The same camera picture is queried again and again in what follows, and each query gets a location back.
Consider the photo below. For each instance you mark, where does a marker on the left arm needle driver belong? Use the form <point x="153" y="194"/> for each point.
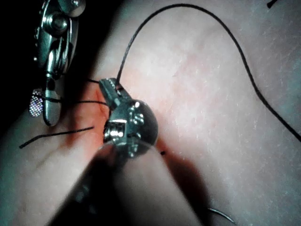
<point x="134" y="124"/>

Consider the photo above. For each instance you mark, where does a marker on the left arm needle driver jaw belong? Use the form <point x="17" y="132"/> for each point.
<point x="108" y="95"/>
<point x="120" y="94"/>

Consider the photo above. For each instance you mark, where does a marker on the right arm needle driver jaw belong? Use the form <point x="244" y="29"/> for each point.
<point x="35" y="104"/>
<point x="52" y="106"/>

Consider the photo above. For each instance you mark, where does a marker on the right arm needle driver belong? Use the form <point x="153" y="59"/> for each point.
<point x="56" y="37"/>

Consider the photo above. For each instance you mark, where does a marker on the black thread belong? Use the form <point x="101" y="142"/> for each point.
<point x="237" y="47"/>

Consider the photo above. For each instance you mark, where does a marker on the dark left arm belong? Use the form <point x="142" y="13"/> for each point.
<point x="131" y="193"/>

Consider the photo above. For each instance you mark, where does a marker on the tissue pad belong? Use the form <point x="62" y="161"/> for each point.
<point x="211" y="99"/>

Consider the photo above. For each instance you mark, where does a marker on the curved steel needle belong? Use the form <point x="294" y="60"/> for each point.
<point x="223" y="214"/>

